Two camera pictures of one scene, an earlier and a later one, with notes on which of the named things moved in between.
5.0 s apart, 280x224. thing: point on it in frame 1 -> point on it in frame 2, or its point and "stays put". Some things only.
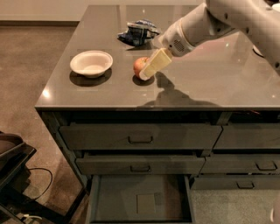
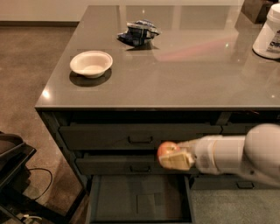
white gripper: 172,38 -> 204,154
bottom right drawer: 240,183 stays put
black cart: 15,206 stays put
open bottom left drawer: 141,199 stays put
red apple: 138,64 -> 168,148
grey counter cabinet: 205,121 stays put
